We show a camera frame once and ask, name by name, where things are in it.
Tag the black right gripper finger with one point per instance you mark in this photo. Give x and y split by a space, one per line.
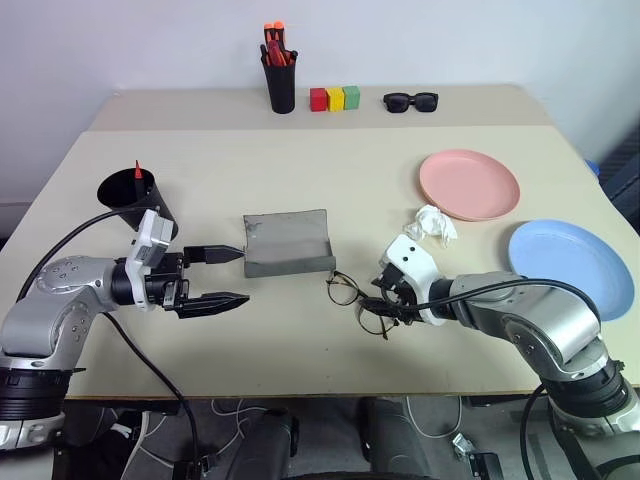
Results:
378 283
380 306

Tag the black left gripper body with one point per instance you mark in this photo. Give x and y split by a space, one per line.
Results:
167 292

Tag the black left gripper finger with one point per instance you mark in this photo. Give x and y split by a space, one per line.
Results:
215 254
215 305

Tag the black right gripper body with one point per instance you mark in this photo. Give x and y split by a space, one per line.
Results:
400 292

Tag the tortoiseshell eyeglasses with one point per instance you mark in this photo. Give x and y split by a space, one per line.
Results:
334 290

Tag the grey glasses case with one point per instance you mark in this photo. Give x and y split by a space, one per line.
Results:
285 245

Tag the large black plastic cup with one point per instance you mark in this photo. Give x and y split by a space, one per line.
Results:
155 207

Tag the black pen with red tip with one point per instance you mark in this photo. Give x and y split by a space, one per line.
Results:
137 180

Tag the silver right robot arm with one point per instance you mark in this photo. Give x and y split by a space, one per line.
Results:
540 320

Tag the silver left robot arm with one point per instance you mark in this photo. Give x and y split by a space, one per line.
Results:
55 305

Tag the crumpled white tissue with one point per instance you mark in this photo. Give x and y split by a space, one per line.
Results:
430 222

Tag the pink plastic plate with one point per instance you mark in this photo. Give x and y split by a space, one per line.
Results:
467 182

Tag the dark rounded shape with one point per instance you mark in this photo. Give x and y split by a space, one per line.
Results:
387 435
265 445

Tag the blue plastic plate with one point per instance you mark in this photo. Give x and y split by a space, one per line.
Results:
570 260

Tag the slim black pen holder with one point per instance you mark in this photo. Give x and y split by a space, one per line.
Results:
281 90

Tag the black sunglasses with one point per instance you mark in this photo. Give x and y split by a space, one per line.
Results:
400 103

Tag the red wooden block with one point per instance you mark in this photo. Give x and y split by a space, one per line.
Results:
318 100

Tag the yellow wooden block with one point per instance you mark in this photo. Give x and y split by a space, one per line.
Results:
335 101

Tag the green wooden block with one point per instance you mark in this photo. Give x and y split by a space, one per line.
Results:
352 97

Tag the red and black pen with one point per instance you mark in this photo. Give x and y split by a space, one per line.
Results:
276 55

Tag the orange capped black pen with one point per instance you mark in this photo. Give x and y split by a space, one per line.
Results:
279 31
269 32

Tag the black ribbed object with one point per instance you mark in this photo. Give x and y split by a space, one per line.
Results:
622 180

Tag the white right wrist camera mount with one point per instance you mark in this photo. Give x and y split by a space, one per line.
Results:
415 257

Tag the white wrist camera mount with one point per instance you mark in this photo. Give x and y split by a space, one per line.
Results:
415 257
150 235

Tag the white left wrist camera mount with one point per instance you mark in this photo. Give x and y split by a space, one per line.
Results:
150 235

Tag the metal caster bracket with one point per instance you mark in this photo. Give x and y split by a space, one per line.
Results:
470 447

